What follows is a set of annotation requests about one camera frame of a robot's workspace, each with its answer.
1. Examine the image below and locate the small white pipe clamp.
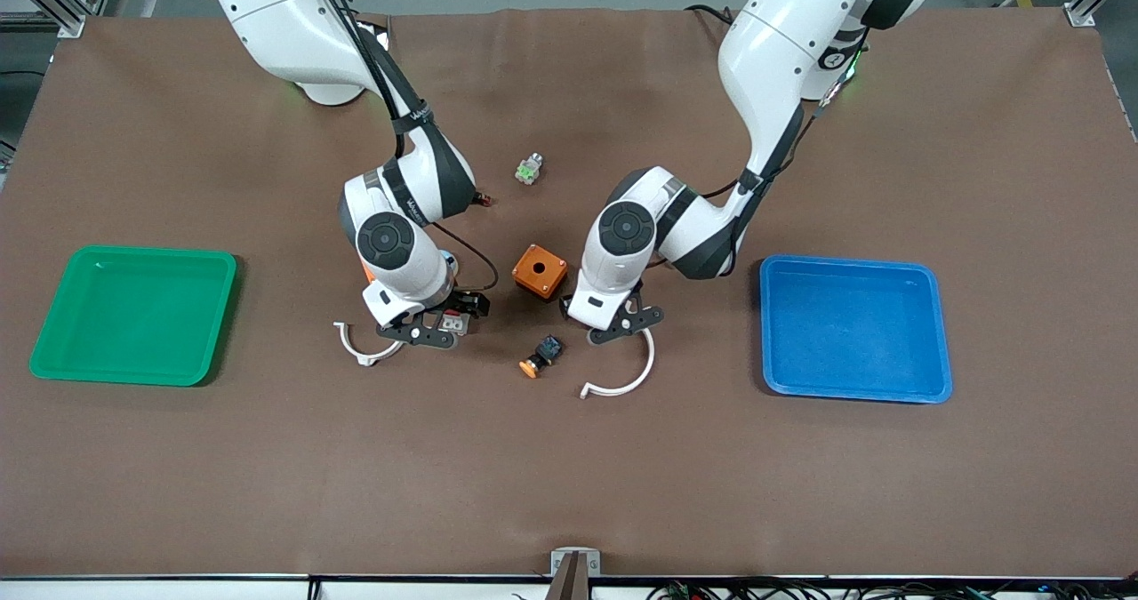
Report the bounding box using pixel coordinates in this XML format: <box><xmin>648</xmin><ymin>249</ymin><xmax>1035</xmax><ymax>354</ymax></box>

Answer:
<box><xmin>333</xmin><ymin>320</ymin><xmax>405</xmax><ymax>368</ymax></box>

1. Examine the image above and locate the large white pipe clamp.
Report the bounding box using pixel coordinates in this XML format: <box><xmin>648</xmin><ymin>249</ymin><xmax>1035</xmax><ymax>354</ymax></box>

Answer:
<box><xmin>580</xmin><ymin>326</ymin><xmax>657</xmax><ymax>401</ymax></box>

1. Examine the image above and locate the brown table mat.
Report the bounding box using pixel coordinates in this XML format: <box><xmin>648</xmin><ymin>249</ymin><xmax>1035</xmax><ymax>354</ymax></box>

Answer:
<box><xmin>0</xmin><ymin>9</ymin><xmax>1138</xmax><ymax>579</ymax></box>

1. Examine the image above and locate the blue plastic tray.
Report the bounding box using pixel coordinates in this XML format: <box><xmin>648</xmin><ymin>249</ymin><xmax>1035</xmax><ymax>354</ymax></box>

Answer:
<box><xmin>758</xmin><ymin>255</ymin><xmax>954</xmax><ymax>404</ymax></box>

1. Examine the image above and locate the green plastic tray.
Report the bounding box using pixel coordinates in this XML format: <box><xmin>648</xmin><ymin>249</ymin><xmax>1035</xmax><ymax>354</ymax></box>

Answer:
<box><xmin>28</xmin><ymin>246</ymin><xmax>239</xmax><ymax>388</ymax></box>

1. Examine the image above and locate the orange push button switch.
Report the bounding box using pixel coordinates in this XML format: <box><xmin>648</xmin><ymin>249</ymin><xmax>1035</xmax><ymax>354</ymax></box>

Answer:
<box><xmin>518</xmin><ymin>334</ymin><xmax>564</xmax><ymax>380</ymax></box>

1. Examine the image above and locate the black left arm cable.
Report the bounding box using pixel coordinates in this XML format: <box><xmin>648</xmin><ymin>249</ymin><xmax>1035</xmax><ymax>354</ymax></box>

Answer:
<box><xmin>653</xmin><ymin>27</ymin><xmax>872</xmax><ymax>272</ymax></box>

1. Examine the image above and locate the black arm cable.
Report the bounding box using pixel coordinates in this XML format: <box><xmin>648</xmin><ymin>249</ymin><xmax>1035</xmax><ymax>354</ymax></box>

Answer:
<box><xmin>653</xmin><ymin>27</ymin><xmax>872</xmax><ymax>272</ymax></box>
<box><xmin>302</xmin><ymin>0</ymin><xmax>501</xmax><ymax>294</ymax></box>

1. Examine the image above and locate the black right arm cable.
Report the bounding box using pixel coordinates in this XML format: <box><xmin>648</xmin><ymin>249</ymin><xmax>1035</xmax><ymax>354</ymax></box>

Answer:
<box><xmin>302</xmin><ymin>0</ymin><xmax>501</xmax><ymax>294</ymax></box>

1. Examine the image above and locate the grey metal bracket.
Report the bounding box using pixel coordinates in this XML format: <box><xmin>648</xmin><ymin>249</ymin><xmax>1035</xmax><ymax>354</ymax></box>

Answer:
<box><xmin>550</xmin><ymin>548</ymin><xmax>602</xmax><ymax>600</ymax></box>

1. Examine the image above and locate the black cable bundle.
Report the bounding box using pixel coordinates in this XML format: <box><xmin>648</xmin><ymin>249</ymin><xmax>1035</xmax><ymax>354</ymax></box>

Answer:
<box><xmin>645</xmin><ymin>578</ymin><xmax>1138</xmax><ymax>600</ymax></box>

